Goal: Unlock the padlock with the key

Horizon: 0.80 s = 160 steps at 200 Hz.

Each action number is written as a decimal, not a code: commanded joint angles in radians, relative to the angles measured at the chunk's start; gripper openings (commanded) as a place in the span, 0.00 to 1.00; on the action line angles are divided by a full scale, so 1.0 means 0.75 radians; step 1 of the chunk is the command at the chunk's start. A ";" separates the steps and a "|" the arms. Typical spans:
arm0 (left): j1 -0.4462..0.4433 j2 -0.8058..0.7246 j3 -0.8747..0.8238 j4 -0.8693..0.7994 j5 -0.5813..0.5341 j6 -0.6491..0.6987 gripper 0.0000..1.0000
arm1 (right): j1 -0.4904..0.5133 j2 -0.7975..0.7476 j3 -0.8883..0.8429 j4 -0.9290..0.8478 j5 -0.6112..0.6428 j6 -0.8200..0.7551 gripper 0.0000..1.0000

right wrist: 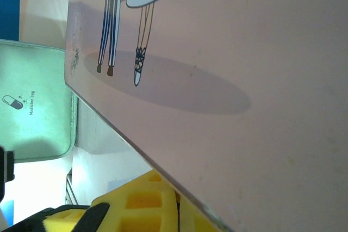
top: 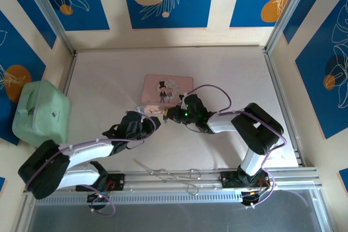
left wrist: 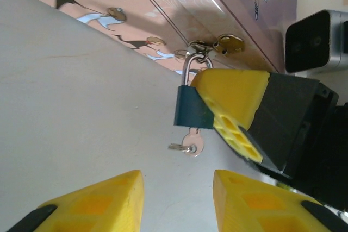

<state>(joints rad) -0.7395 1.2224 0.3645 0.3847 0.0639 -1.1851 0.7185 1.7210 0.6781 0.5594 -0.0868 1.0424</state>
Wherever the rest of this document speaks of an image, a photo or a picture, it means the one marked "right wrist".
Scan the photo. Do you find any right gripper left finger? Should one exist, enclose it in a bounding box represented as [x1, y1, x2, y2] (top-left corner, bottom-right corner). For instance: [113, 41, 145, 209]
[0, 170, 179, 232]

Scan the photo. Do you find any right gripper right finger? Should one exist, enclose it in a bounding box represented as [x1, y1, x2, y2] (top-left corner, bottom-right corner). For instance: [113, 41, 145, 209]
[178, 191, 227, 232]

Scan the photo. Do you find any pink tin box with couple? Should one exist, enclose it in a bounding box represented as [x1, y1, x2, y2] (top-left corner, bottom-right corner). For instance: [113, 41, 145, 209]
[64, 0, 348, 232]

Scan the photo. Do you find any mint green medicine bag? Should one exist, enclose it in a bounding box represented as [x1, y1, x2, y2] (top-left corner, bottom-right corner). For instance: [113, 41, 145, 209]
[0, 39, 80, 165]

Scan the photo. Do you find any aluminium left side rail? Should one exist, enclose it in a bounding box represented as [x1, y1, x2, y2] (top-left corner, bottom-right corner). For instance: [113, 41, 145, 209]
[66, 168, 82, 206]

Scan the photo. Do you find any blue floral wall panel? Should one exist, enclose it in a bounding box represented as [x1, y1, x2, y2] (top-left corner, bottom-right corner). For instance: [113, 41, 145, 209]
[0, 0, 21, 41]

